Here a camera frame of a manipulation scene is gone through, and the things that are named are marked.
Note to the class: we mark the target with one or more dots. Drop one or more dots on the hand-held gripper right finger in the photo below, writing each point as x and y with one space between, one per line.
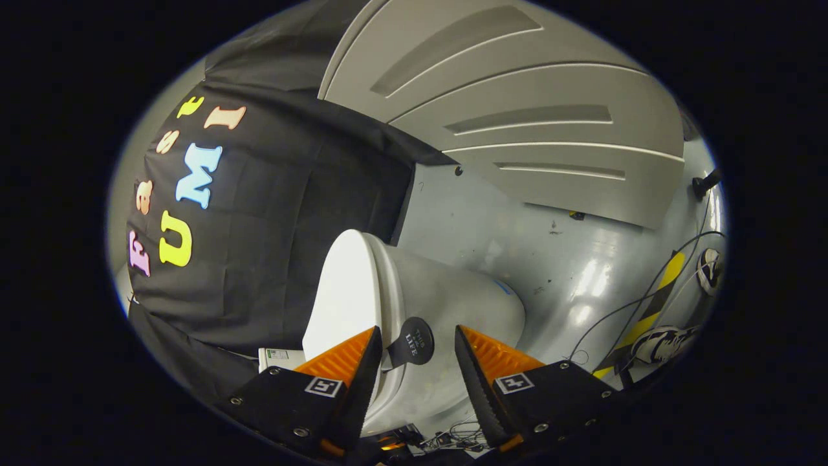
475 382

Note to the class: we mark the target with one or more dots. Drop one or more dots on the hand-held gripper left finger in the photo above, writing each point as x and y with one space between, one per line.
362 382

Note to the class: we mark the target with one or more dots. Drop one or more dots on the black backdrop cloth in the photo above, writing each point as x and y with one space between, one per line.
291 213

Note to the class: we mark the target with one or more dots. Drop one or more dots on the black and white sneaker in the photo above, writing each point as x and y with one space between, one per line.
710 270
660 343

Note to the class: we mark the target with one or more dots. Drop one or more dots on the yellow black floor tape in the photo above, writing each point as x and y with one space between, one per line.
671 268

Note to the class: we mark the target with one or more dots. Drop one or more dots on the grey drawer cabinet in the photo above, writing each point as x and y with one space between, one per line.
517 97

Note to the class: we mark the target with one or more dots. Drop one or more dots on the black stand foot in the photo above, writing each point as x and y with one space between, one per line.
704 184

